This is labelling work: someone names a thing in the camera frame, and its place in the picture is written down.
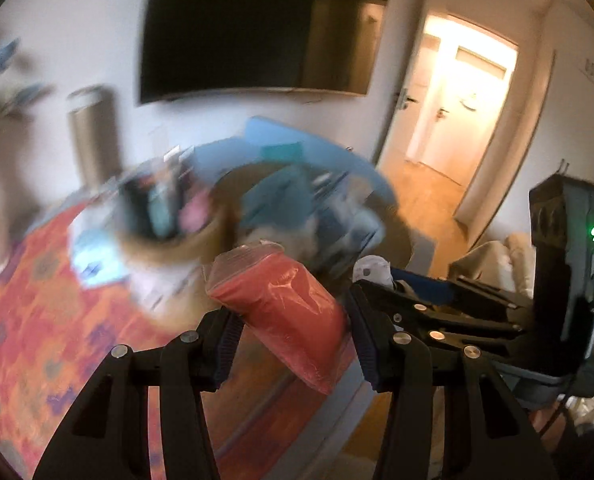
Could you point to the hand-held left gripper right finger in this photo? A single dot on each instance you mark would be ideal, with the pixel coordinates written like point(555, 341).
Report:
point(368, 355)

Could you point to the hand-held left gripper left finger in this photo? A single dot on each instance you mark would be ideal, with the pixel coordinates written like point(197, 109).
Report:
point(224, 347)

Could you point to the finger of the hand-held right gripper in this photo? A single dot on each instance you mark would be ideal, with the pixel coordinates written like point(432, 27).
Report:
point(467, 290)
point(452, 322)

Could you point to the pink tissue packet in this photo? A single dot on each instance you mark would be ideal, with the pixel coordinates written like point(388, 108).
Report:
point(287, 310)

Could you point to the woven basket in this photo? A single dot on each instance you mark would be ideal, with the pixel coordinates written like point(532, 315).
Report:
point(197, 245)

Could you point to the blue soft pack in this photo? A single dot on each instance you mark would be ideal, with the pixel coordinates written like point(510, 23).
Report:
point(277, 200)

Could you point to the beige cloth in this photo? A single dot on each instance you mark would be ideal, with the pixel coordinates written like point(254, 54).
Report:
point(492, 260)

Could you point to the blue tissue pack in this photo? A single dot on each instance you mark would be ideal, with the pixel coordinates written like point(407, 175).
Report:
point(97, 255)

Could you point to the white door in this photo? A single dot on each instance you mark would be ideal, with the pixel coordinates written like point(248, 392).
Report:
point(457, 110)

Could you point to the red patterned rug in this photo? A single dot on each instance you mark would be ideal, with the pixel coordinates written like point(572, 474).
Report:
point(27, 335)

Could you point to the artificial flowers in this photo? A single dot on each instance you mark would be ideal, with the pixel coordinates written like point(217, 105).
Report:
point(2, 60)

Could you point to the black wall television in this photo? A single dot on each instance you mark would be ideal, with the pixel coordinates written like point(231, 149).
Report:
point(257, 25)

